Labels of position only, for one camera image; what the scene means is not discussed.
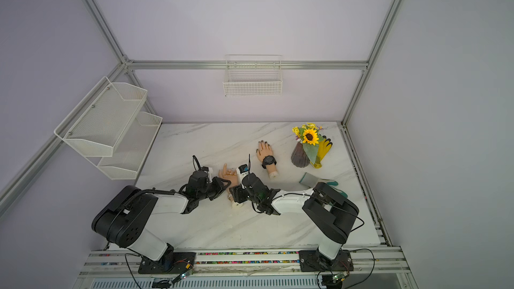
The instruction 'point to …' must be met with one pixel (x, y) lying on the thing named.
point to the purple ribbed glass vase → (299, 156)
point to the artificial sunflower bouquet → (308, 135)
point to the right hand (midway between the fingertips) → (237, 189)
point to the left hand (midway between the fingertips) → (230, 184)
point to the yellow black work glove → (324, 146)
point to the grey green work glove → (310, 181)
